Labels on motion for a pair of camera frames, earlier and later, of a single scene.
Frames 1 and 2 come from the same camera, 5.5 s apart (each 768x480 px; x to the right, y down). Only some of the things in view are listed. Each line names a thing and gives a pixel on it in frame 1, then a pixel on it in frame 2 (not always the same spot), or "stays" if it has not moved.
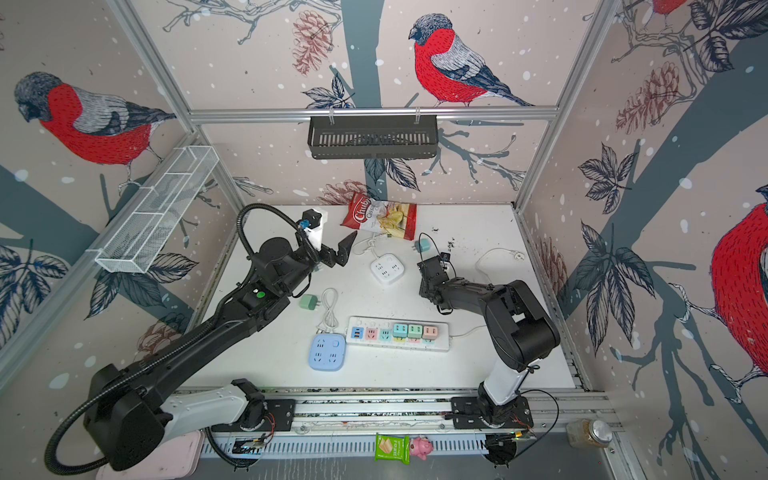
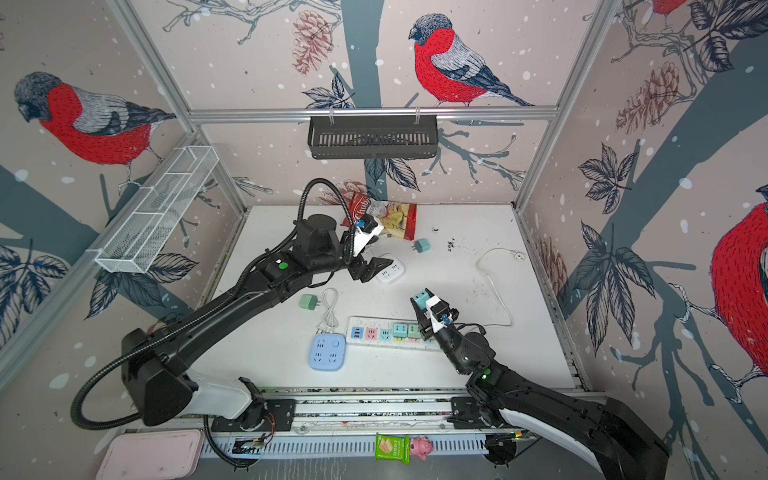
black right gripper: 425,288 to 424,320
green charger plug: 309,302 stays
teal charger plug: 423,246 stays
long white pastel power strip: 407,334 stays
